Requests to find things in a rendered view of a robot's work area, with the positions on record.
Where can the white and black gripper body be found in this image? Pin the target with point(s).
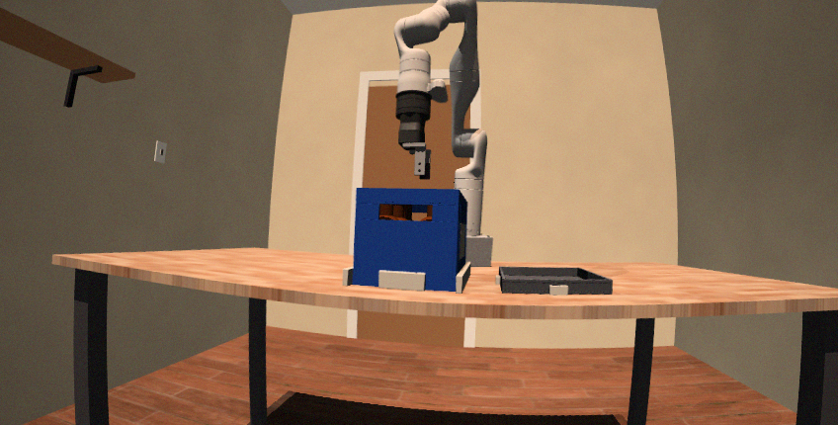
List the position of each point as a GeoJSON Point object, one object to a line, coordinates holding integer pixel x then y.
{"type": "Point", "coordinates": [413, 104]}

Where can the blue crate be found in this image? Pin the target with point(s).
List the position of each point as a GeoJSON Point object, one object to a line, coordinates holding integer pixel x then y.
{"type": "Point", "coordinates": [429, 247]}

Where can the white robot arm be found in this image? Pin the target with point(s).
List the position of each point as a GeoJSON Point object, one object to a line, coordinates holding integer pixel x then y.
{"type": "Point", "coordinates": [464, 81]}

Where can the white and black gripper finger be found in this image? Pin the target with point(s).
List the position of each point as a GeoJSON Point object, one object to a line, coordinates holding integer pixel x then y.
{"type": "Point", "coordinates": [428, 163]}
{"type": "Point", "coordinates": [420, 157]}

